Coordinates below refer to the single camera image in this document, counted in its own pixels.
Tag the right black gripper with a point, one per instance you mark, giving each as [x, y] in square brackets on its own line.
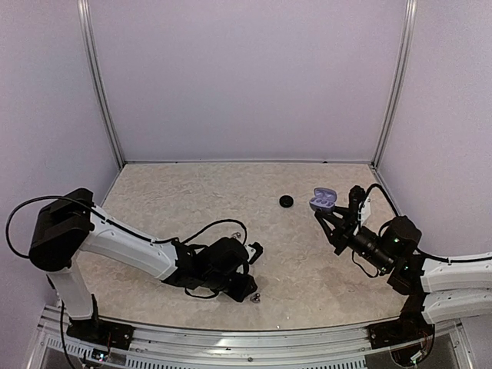
[338, 238]

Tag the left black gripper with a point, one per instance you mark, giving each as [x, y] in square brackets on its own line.
[242, 293]

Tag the grey oval earbud case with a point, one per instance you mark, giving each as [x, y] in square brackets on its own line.
[324, 200]

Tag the black round charging case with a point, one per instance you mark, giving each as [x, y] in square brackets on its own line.
[286, 201]

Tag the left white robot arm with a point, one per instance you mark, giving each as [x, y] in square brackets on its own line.
[73, 223]

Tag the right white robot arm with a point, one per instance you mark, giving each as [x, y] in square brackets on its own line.
[437, 288]

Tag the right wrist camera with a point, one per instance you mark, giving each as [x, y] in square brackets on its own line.
[360, 204]

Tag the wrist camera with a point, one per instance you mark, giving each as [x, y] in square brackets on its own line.
[360, 204]
[254, 250]

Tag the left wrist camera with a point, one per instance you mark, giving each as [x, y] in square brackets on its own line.
[254, 250]

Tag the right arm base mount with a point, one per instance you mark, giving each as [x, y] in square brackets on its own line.
[410, 325]

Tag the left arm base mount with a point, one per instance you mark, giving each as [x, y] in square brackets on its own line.
[102, 332]

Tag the front aluminium rail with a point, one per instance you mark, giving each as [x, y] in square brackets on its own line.
[157, 346]

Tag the right aluminium frame post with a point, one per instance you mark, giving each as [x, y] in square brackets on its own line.
[397, 83]

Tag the aluminium frame post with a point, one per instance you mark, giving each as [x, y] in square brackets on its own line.
[397, 83]
[88, 36]

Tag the left aluminium frame post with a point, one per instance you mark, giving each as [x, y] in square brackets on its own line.
[88, 36]

